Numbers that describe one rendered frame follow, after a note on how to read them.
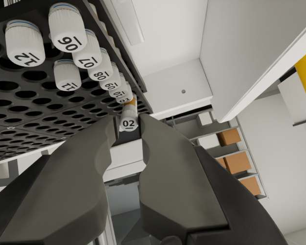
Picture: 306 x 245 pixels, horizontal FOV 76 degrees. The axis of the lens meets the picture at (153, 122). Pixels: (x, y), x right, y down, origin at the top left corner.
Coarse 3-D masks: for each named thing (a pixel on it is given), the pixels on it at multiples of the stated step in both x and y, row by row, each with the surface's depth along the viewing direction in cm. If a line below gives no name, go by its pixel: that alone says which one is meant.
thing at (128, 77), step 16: (32, 0) 7; (48, 0) 7; (64, 0) 7; (80, 0) 7; (48, 16) 7; (96, 16) 9; (96, 32) 9; (112, 48) 10; (128, 80) 14; (144, 96) 19; (144, 112) 23
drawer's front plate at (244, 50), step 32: (224, 0) 14; (256, 0) 11; (288, 0) 8; (224, 32) 16; (256, 32) 11; (288, 32) 9; (224, 64) 18; (256, 64) 13; (288, 64) 11; (224, 96) 21; (256, 96) 17
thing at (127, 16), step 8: (112, 0) 14; (120, 0) 14; (128, 0) 14; (120, 8) 14; (128, 8) 14; (120, 16) 15; (128, 16) 15; (136, 16) 16; (128, 24) 16; (136, 24) 16; (128, 32) 17; (136, 32) 17; (136, 40) 18
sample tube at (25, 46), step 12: (12, 0) 7; (12, 24) 7; (24, 24) 7; (12, 36) 7; (24, 36) 7; (36, 36) 7; (12, 48) 7; (24, 48) 7; (36, 48) 7; (12, 60) 7; (24, 60) 8; (36, 60) 8
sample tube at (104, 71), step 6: (96, 12) 11; (102, 48) 10; (102, 54) 10; (102, 60) 10; (108, 60) 10; (102, 66) 10; (108, 66) 10; (90, 72) 10; (96, 72) 10; (102, 72) 10; (108, 72) 10; (96, 78) 10; (102, 78) 10
